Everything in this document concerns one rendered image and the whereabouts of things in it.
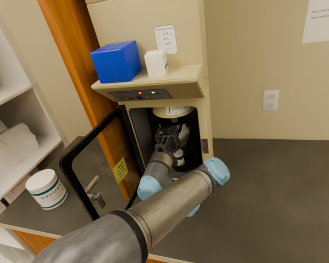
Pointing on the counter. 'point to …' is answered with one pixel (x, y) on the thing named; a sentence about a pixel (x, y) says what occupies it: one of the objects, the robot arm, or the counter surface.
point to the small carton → (156, 63)
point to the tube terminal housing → (144, 43)
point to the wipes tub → (47, 189)
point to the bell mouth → (171, 111)
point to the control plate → (141, 94)
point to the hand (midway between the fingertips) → (176, 128)
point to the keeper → (204, 145)
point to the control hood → (162, 83)
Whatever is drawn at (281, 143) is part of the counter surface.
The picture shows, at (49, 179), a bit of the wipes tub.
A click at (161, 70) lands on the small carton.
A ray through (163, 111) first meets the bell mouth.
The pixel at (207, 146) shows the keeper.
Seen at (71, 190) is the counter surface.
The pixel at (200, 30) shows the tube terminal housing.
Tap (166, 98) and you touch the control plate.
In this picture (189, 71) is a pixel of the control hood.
